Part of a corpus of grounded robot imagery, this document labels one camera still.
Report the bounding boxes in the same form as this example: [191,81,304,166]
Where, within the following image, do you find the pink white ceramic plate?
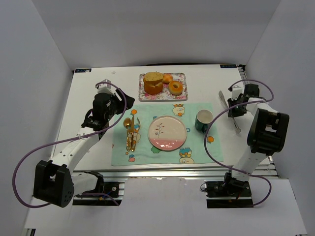
[148,116,187,151]

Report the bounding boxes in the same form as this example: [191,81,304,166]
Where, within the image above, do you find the orange glazed donut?
[168,81,183,95]

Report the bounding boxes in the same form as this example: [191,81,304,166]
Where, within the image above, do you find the mint cartoon placemat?
[111,103,223,166]

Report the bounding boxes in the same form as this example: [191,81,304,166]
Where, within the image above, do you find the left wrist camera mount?
[95,79,114,95]

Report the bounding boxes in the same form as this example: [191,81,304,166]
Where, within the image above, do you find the metal food tongs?
[218,90,241,134]

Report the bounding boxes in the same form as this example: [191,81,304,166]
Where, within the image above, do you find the gold fork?
[133,118,141,150]

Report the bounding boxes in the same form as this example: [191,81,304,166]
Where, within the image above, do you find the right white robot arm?
[222,84,289,193]

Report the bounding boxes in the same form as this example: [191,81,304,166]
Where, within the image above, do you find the left blue table label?
[74,68,92,73]

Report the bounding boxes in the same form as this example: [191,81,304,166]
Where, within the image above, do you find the gold knife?
[130,115,134,151]

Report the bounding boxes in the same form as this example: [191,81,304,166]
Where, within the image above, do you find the large orange sponge cake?
[143,79,163,95]

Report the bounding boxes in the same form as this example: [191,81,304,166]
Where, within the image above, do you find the gold spoon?
[123,118,131,151]

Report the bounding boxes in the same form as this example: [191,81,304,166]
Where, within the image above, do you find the seeded bread slice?
[144,72,164,83]

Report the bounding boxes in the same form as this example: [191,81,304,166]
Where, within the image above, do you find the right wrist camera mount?
[228,85,243,100]

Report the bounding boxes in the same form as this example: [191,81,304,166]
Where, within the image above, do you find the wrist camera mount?
[228,85,243,100]
[95,79,114,95]

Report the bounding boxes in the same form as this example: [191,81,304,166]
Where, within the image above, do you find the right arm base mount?
[200,181,253,209]

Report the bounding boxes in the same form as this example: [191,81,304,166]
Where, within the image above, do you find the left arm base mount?
[72,171,125,206]

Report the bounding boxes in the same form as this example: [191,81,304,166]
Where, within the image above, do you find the right blue table label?
[220,64,237,69]

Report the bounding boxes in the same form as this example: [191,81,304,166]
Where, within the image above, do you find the floral rectangular tray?
[138,73,188,102]

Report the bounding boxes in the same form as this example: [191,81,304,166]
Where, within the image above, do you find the small round bun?
[163,73,173,84]

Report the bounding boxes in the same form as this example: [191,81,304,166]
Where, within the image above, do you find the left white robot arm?
[33,91,135,207]

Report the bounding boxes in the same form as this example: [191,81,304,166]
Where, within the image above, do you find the blue table label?
[74,68,92,73]
[220,64,237,69]

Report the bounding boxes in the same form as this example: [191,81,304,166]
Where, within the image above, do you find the green ceramic mug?
[194,109,213,133]

